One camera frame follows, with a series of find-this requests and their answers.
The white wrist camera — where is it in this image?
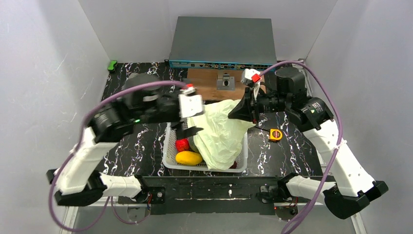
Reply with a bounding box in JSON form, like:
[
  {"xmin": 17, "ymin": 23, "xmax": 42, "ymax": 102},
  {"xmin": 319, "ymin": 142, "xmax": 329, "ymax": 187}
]
[
  {"xmin": 178, "ymin": 86, "xmax": 205, "ymax": 119},
  {"xmin": 241, "ymin": 69, "xmax": 262, "ymax": 100}
]

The green black small tool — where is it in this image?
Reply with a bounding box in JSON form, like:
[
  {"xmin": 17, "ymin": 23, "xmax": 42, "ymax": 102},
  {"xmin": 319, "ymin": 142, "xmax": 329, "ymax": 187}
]
[{"xmin": 107, "ymin": 60, "xmax": 117, "ymax": 73}]

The small metal bracket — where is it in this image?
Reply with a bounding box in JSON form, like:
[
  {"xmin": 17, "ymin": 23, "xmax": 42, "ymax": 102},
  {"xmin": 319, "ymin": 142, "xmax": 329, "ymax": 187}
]
[{"xmin": 216, "ymin": 73, "xmax": 235, "ymax": 91}]

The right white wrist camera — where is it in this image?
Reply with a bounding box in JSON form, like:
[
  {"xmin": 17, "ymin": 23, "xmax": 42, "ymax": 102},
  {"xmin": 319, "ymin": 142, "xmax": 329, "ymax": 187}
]
[{"xmin": 241, "ymin": 69, "xmax": 262, "ymax": 100}]

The grey network switch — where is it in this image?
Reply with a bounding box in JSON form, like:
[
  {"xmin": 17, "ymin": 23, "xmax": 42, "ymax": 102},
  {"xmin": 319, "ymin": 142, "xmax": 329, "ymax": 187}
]
[{"xmin": 167, "ymin": 16, "xmax": 277, "ymax": 71}]

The light green plastic bag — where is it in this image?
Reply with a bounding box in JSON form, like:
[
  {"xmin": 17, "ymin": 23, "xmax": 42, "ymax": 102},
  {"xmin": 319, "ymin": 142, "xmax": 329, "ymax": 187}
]
[{"xmin": 187, "ymin": 99, "xmax": 255, "ymax": 171}]

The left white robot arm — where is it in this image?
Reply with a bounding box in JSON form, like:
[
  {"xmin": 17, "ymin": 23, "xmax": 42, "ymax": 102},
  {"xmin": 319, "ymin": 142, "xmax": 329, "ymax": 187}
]
[{"xmin": 47, "ymin": 73, "xmax": 205, "ymax": 207}]

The green fake melon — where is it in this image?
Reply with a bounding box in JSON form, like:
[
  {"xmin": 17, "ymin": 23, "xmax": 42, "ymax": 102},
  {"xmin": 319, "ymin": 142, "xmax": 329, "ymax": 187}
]
[{"xmin": 188, "ymin": 136, "xmax": 199, "ymax": 153}]

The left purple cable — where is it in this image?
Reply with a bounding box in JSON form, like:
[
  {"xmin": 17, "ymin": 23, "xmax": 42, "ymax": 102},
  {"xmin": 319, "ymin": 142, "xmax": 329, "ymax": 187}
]
[{"xmin": 48, "ymin": 80, "xmax": 194, "ymax": 233}]

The white plastic basket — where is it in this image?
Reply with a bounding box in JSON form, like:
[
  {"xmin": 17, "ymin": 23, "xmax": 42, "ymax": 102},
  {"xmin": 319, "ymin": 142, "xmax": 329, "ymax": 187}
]
[{"xmin": 162, "ymin": 122, "xmax": 248, "ymax": 173}]

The black base frame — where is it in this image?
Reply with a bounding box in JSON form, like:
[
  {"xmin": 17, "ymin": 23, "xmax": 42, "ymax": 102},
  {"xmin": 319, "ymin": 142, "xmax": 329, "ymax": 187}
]
[{"xmin": 119, "ymin": 176, "xmax": 307, "ymax": 215}]

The yellow fake mango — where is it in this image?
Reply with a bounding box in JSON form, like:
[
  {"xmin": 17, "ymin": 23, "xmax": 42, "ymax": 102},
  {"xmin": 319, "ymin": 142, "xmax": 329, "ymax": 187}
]
[{"xmin": 175, "ymin": 151, "xmax": 203, "ymax": 166}]

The yellow tape measure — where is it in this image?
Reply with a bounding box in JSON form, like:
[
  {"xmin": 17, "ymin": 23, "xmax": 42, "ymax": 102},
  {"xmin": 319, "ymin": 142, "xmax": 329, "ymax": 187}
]
[{"xmin": 269, "ymin": 129, "xmax": 283, "ymax": 142}]

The dark red fake fruit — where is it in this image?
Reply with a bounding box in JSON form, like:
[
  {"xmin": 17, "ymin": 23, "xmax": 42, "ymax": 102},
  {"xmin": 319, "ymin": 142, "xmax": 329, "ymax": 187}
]
[{"xmin": 229, "ymin": 161, "xmax": 238, "ymax": 169}]

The red fake strawberry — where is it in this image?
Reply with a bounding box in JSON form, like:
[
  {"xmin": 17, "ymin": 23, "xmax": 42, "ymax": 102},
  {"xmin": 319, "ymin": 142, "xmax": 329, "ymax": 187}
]
[{"xmin": 175, "ymin": 138, "xmax": 191, "ymax": 152}]

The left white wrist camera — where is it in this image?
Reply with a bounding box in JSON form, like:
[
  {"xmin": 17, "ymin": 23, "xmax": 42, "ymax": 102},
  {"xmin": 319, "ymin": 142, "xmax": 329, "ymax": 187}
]
[{"xmin": 178, "ymin": 86, "xmax": 205, "ymax": 119}]

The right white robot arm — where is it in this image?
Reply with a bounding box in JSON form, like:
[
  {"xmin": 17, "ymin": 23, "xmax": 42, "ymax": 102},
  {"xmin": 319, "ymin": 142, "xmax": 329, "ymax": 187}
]
[{"xmin": 228, "ymin": 67, "xmax": 389, "ymax": 219}]

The brown wooden board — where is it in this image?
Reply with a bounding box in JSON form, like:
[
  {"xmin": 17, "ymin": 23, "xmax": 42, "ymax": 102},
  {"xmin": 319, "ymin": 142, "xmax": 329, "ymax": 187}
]
[{"xmin": 187, "ymin": 68, "xmax": 247, "ymax": 101}]

